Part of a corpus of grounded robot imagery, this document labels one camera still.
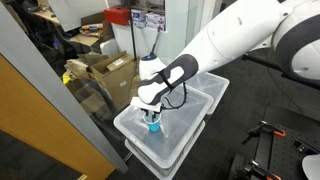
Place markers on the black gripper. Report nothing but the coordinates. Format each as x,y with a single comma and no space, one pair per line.
150,109

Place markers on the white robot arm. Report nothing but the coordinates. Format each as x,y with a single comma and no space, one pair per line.
233,33

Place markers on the light blue plastic cup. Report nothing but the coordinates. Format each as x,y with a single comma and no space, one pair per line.
154,126

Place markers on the large clear plastic bin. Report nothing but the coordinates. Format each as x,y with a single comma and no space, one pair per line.
180,123

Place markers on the large open cardboard box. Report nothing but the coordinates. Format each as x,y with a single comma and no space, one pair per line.
115,80

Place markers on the low brown cardboard box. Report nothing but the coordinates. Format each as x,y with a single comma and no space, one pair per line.
90,100

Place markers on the small clear plastic bin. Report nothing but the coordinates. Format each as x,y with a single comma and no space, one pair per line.
213,85

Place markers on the crumpled cardboard box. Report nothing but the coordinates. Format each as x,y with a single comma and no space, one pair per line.
80,66

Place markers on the white printed carton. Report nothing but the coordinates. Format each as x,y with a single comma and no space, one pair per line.
138,17
155,21

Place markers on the red metal box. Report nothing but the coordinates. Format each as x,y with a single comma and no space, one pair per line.
116,15

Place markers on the orange wooden door panel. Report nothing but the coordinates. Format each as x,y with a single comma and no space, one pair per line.
40,133

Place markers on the white board sheet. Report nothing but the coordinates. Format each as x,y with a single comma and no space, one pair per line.
76,13

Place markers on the black perforated workbench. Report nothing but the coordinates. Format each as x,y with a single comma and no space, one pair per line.
290,140

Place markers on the grey metal door frame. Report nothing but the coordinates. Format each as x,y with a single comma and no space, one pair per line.
50,90

